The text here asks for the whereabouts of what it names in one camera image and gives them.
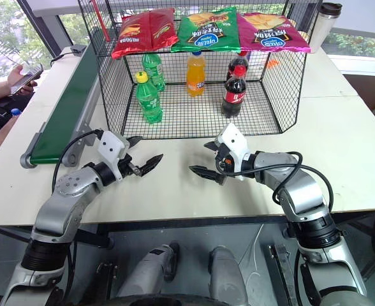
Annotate magenta chip bag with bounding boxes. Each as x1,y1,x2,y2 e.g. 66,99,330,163
237,11,312,54

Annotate dark smartphone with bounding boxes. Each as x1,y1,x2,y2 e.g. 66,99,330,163
10,63,45,96

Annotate green conveyor belt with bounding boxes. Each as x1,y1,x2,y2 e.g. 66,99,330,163
19,26,112,169

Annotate green chip bag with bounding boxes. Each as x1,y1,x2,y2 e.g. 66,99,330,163
170,6,242,54

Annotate silver left robot leg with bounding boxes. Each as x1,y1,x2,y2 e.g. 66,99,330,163
116,242,180,298

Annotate thin white cable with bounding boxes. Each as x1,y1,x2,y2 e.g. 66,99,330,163
238,222,265,278

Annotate red rod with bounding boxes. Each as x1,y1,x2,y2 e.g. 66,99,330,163
91,0,111,42

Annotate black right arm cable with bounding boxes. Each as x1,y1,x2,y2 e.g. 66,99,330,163
217,150,335,214

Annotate cola bottle red cap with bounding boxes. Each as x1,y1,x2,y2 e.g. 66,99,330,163
221,66,249,119
226,50,250,82

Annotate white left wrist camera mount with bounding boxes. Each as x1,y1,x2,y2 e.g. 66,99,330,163
97,129,131,180

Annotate silver robot leg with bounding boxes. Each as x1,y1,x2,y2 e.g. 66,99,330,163
209,245,249,306
116,242,180,298

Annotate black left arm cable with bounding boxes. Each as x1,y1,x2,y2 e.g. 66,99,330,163
52,129,105,194

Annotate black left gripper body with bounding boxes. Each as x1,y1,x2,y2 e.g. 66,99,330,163
117,152,143,178

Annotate black wire rack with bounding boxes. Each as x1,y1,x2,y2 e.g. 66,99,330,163
77,0,324,140

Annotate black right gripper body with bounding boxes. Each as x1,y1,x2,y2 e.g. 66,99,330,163
214,146,240,177

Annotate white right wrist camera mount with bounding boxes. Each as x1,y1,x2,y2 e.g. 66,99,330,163
212,123,251,177

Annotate person's bare hand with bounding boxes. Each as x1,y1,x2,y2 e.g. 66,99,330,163
6,64,39,96

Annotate grey power box with cable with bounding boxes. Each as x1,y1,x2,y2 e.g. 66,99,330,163
49,44,87,67

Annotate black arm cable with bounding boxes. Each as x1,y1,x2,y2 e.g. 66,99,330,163
52,129,105,194
217,150,335,214

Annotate green soda bottle yellow cap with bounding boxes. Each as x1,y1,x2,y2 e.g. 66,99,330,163
134,71,164,125

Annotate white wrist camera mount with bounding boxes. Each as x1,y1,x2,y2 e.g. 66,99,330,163
97,129,131,180
212,123,251,177

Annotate orange soda bottle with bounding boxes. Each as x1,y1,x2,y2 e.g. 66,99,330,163
186,50,207,98

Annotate silver right robot leg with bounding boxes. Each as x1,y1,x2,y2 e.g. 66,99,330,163
209,245,249,306

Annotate white tumbler black lid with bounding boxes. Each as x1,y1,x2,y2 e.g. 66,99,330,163
309,2,343,54

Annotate red chip bag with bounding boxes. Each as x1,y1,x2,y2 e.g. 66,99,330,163
111,8,179,60

